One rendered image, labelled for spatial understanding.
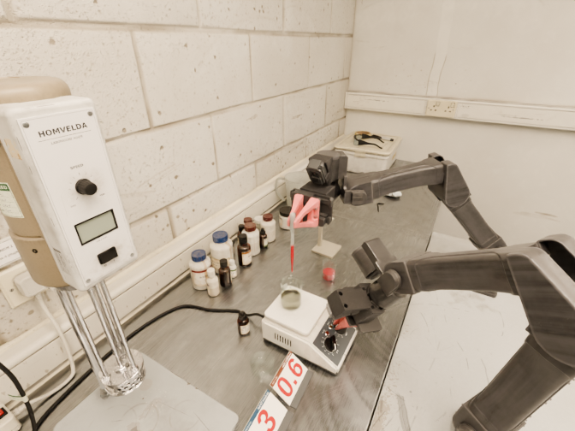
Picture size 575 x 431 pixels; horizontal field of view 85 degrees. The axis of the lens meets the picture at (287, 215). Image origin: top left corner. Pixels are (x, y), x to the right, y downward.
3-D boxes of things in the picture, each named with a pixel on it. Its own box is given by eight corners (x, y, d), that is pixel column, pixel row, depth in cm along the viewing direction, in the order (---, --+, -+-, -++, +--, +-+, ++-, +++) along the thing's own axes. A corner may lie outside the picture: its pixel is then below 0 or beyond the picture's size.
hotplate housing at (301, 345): (356, 336, 79) (360, 313, 75) (336, 378, 69) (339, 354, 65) (281, 304, 89) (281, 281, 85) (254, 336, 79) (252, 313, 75)
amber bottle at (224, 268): (226, 289, 94) (223, 265, 90) (217, 285, 95) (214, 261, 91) (234, 282, 97) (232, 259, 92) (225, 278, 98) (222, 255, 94)
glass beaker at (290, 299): (276, 309, 75) (275, 284, 71) (284, 295, 80) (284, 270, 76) (300, 316, 74) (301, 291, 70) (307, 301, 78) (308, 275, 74)
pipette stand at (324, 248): (341, 247, 113) (344, 216, 106) (331, 258, 107) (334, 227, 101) (321, 240, 116) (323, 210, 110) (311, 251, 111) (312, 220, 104)
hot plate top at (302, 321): (329, 303, 78) (329, 300, 78) (307, 337, 69) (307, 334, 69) (287, 286, 83) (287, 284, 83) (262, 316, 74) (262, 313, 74)
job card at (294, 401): (313, 373, 70) (314, 361, 68) (296, 410, 63) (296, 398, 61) (289, 362, 73) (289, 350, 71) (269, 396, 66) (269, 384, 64)
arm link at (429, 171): (346, 189, 74) (473, 159, 74) (337, 174, 82) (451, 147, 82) (352, 231, 80) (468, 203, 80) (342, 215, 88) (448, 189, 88)
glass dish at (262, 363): (275, 357, 74) (275, 351, 73) (272, 380, 69) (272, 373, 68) (252, 355, 74) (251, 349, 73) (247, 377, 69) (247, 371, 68)
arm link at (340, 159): (321, 160, 69) (373, 158, 71) (313, 148, 77) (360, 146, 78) (317, 207, 75) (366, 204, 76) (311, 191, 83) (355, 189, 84)
